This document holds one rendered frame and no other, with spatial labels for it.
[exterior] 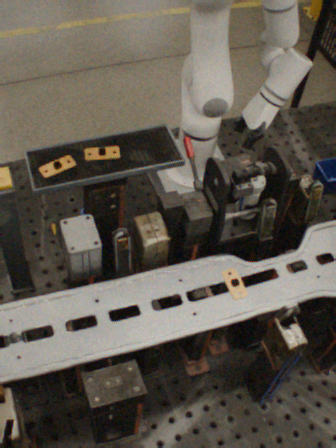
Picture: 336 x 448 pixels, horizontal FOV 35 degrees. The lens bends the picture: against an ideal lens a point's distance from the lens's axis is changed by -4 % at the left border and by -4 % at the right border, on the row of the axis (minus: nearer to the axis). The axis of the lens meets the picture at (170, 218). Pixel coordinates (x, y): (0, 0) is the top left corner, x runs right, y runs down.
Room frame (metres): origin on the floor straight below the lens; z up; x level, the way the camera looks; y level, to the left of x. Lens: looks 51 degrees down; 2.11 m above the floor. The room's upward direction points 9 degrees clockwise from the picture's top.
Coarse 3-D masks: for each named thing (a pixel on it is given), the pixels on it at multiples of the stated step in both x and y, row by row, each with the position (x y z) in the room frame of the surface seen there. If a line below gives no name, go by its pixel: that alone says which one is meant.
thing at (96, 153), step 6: (90, 150) 0.93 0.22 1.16; (96, 150) 0.93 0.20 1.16; (102, 150) 0.93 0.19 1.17; (108, 150) 0.94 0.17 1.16; (114, 150) 0.94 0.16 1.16; (90, 156) 0.91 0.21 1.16; (96, 156) 0.91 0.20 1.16; (102, 156) 0.91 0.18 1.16; (108, 156) 0.92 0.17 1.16; (114, 156) 0.92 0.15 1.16
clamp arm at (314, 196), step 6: (312, 186) 0.98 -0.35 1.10; (318, 186) 0.99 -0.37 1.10; (306, 192) 0.99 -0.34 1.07; (312, 192) 0.98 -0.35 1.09; (318, 192) 0.98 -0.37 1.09; (312, 198) 0.98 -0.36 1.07; (318, 198) 0.98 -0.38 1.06; (306, 204) 0.97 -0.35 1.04; (312, 204) 0.97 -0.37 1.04; (318, 204) 0.98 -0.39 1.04; (306, 210) 0.97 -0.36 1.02; (312, 210) 0.97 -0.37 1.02; (306, 216) 0.96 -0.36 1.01; (312, 216) 0.96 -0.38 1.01
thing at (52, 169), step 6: (66, 156) 0.90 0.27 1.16; (54, 162) 0.87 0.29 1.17; (60, 162) 0.87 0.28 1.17; (66, 162) 0.88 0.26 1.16; (72, 162) 0.88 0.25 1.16; (42, 168) 0.85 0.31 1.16; (48, 168) 0.85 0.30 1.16; (54, 168) 0.85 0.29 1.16; (60, 168) 0.86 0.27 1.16; (66, 168) 0.86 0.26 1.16; (48, 174) 0.83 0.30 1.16; (54, 174) 0.84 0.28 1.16
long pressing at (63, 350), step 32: (320, 224) 0.94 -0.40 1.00; (224, 256) 0.79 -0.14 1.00; (288, 256) 0.82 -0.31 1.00; (96, 288) 0.65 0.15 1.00; (128, 288) 0.66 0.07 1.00; (160, 288) 0.68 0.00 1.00; (192, 288) 0.69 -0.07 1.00; (256, 288) 0.72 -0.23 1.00; (288, 288) 0.73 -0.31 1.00; (320, 288) 0.74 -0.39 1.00; (0, 320) 0.52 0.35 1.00; (32, 320) 0.54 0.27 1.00; (64, 320) 0.55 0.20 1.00; (128, 320) 0.58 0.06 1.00; (160, 320) 0.59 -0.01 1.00; (192, 320) 0.61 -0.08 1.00; (224, 320) 0.62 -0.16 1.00; (0, 352) 0.45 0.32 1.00; (32, 352) 0.46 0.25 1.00; (64, 352) 0.48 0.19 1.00; (96, 352) 0.49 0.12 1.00; (128, 352) 0.51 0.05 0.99; (0, 384) 0.38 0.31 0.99
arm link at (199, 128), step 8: (184, 64) 1.32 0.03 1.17; (192, 64) 1.29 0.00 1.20; (184, 72) 1.30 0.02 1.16; (192, 72) 1.26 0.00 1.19; (184, 80) 1.30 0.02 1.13; (184, 88) 1.31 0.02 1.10; (184, 96) 1.29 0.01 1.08; (184, 104) 1.28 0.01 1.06; (184, 112) 1.26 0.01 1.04; (192, 112) 1.25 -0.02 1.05; (184, 120) 1.24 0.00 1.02; (192, 120) 1.23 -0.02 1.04; (200, 120) 1.23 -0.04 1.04; (208, 120) 1.24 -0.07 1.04; (216, 120) 1.25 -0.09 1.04; (184, 128) 1.24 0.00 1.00; (192, 128) 1.22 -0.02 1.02; (200, 128) 1.22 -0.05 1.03; (208, 128) 1.22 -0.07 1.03; (216, 128) 1.24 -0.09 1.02; (192, 136) 1.22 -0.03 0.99; (200, 136) 1.22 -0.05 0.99; (208, 136) 1.22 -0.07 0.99
